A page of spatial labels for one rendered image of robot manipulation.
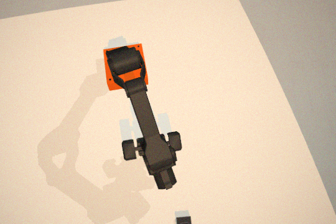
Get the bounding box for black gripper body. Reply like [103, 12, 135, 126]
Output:
[122, 131, 182, 161]

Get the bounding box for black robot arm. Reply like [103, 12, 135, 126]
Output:
[105, 46, 177, 190]

